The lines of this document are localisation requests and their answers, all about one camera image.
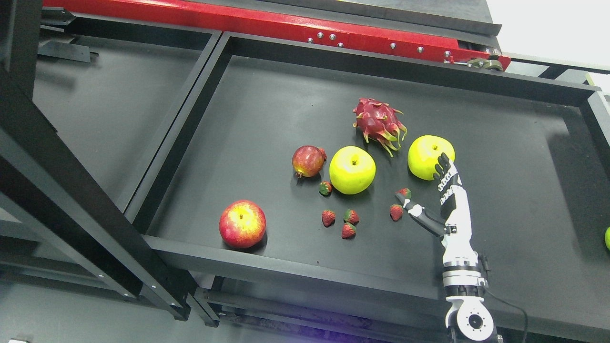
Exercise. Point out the red apple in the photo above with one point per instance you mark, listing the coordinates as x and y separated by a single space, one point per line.
242 224

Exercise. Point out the strawberry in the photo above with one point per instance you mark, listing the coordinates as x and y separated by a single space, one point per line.
328 218
405 193
348 231
325 188
396 212
351 217

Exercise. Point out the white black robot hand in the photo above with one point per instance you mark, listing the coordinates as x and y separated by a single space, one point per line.
453 225

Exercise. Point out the pomegranate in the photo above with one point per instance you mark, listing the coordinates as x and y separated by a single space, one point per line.
307 161

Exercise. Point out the yellow green apple centre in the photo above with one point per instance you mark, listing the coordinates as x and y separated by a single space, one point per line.
352 170

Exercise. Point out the pink dragon fruit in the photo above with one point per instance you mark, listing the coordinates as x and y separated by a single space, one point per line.
378 121

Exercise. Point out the red metal beam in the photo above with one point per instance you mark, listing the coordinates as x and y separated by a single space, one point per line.
395 42

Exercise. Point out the black metal shelf rack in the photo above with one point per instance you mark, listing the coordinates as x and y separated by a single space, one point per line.
194 119

